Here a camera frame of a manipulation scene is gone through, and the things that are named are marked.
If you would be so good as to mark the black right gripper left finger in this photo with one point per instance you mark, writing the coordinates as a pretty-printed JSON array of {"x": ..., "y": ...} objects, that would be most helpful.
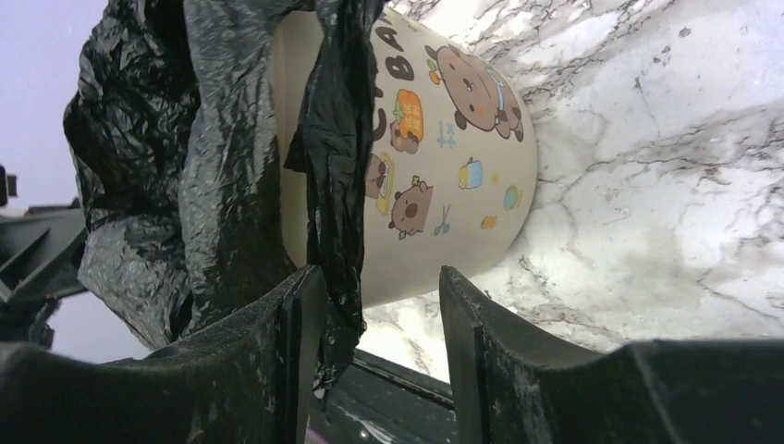
[{"x": 247, "y": 378}]

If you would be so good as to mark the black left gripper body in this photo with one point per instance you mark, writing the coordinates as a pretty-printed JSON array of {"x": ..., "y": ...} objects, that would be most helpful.
[{"x": 41, "y": 251}]

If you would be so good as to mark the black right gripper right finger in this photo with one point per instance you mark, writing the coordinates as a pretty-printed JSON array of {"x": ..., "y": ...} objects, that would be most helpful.
[{"x": 513, "y": 382}]

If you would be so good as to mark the black plastic trash bag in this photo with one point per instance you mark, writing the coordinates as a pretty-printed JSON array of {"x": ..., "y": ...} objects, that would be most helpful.
[{"x": 173, "y": 135}]

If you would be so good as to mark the beige cylindrical trash bin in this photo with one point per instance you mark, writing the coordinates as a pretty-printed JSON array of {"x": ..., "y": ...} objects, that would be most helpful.
[{"x": 453, "y": 166}]

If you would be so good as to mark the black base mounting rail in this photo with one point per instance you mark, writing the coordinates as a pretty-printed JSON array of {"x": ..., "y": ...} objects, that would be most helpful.
[{"x": 378, "y": 401}]

